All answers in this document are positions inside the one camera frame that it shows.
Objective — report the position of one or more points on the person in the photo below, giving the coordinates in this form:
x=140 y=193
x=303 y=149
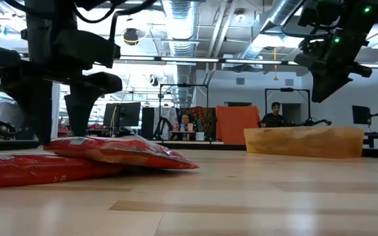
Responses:
x=274 y=119
x=184 y=120

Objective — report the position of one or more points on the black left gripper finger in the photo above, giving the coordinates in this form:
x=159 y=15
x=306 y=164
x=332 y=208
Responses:
x=77 y=114
x=38 y=108

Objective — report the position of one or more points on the black computer tower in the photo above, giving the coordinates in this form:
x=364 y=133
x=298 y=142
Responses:
x=148 y=123

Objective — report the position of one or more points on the silver ventilation duct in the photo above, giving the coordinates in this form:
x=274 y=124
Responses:
x=182 y=32
x=274 y=19

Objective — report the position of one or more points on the black rig frame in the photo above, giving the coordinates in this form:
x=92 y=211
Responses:
x=287 y=89
x=182 y=85

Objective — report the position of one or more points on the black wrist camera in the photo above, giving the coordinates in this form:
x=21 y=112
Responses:
x=90 y=49
x=320 y=13

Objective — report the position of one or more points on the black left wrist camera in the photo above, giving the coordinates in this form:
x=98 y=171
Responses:
x=90 y=49

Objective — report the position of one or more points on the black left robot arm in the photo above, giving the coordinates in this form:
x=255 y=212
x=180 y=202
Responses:
x=51 y=8

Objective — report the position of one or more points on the orange cloth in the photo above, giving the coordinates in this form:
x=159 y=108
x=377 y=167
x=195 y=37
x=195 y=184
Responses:
x=236 y=124

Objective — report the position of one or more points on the black monitor on arm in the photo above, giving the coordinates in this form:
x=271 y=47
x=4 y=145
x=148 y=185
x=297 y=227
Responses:
x=361 y=114

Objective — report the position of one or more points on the red popcorn bag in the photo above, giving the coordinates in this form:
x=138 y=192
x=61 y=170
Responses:
x=126 y=154
x=28 y=170

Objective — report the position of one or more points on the black dome fixture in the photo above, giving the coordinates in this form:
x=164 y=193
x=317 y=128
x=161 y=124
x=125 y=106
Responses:
x=131 y=36

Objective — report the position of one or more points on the black computer monitor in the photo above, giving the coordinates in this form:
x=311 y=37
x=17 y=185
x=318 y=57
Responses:
x=125 y=114

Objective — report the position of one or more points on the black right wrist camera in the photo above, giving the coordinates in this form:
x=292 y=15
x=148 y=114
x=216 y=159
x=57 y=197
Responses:
x=320 y=13

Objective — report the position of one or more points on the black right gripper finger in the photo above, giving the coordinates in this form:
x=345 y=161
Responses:
x=323 y=86

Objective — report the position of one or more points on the long ceiling light bar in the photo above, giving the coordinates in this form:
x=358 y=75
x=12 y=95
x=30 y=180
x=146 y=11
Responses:
x=189 y=59

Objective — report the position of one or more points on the black frame rail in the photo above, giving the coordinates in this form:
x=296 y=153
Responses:
x=208 y=146

